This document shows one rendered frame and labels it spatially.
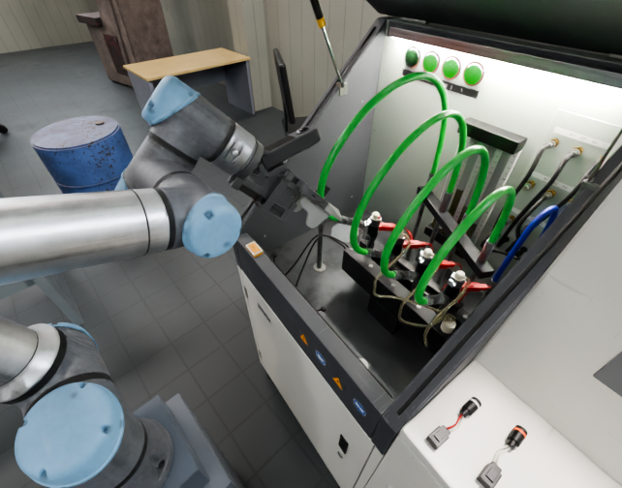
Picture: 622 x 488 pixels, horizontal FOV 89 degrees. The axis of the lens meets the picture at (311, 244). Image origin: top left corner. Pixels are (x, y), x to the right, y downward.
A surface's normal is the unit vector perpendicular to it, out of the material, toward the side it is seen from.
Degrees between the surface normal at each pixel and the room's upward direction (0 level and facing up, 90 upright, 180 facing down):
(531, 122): 90
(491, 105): 90
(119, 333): 0
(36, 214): 38
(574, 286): 77
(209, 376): 0
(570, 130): 90
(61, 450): 7
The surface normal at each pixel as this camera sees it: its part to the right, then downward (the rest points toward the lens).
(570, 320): -0.79, 0.22
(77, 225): 0.67, -0.21
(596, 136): -0.81, 0.40
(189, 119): 0.44, 0.37
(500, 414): 0.00, -0.73
